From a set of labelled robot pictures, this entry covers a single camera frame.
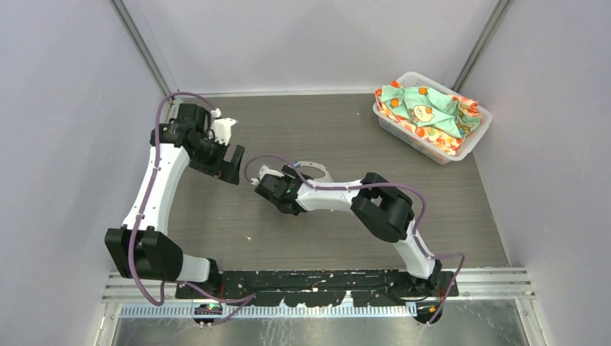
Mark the colourful printed cloth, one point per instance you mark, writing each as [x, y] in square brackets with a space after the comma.
[442, 120]

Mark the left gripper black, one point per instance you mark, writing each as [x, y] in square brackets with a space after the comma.
[229, 171]

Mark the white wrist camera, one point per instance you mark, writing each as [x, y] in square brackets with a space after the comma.
[222, 130]
[263, 172]

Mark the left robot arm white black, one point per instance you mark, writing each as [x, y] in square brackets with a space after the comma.
[141, 246]

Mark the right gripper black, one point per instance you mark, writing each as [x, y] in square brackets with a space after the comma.
[287, 177]

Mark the white plastic basket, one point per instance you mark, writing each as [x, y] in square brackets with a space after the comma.
[413, 79]

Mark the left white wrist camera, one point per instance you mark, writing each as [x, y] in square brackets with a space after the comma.
[222, 130]

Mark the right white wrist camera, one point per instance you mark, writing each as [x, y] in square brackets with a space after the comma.
[263, 172]

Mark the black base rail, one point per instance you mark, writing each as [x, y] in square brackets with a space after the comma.
[320, 288]

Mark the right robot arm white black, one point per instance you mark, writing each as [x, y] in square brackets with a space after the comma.
[384, 210]

